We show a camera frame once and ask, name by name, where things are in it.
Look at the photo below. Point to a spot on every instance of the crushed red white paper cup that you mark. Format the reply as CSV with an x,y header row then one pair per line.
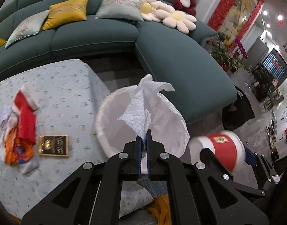
x,y
24,106

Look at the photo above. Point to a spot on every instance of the daisy pillow lower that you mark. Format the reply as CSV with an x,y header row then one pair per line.
x,y
179,20

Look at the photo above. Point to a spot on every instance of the orange snack wrapper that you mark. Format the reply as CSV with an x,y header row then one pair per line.
x,y
17,150

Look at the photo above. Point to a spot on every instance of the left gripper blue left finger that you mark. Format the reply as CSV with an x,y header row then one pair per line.
x,y
139,144

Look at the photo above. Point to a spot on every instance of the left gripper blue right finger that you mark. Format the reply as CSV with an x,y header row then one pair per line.
x,y
147,143

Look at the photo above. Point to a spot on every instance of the grey embroidered cushion left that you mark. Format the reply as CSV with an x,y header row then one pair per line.
x,y
30,26

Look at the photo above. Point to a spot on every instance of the yellow cloth below table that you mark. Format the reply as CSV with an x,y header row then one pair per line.
x,y
160,209

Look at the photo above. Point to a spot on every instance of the potted plant with flowers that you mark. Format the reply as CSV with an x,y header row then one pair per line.
x,y
230,55

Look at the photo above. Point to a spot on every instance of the white trash bin with liner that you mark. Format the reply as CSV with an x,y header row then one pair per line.
x,y
168,127

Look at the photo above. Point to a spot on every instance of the yellow cushion centre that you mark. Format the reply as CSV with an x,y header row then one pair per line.
x,y
65,12

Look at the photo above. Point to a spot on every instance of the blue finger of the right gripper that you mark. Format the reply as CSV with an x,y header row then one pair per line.
x,y
251,158

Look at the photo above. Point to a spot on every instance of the dark green sectional sofa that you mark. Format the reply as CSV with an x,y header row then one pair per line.
x,y
201,85

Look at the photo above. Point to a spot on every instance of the grey embroidered cushion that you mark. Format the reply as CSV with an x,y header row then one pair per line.
x,y
30,26
120,9

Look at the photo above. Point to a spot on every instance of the daisy pillow upper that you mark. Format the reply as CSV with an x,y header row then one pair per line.
x,y
148,9

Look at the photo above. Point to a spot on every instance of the white paper towel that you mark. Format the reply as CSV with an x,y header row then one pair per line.
x,y
141,110

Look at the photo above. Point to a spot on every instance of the grey embroidered cushion right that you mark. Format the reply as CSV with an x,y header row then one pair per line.
x,y
120,9

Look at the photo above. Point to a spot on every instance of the floral light blue tablecloth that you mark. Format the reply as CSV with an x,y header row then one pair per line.
x,y
69,95

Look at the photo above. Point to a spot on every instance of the daisy pillow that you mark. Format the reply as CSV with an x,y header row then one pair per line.
x,y
148,9
179,20

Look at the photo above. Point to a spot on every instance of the black gold cigarette box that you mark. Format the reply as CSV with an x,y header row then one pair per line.
x,y
54,145

